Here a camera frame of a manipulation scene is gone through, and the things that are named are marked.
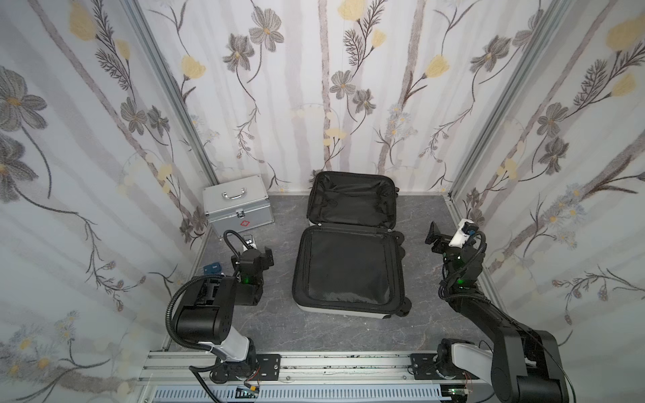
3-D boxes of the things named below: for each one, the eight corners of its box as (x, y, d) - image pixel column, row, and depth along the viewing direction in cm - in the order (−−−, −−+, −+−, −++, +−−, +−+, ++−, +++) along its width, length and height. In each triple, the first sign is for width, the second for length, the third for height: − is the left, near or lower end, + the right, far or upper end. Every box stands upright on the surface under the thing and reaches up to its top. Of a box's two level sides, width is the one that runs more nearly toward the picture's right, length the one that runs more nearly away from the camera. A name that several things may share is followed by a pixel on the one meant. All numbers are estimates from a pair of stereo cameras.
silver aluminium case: (221, 243, 105) (206, 219, 92) (216, 211, 117) (202, 185, 104) (276, 226, 111) (269, 201, 98) (266, 197, 122) (259, 171, 110)
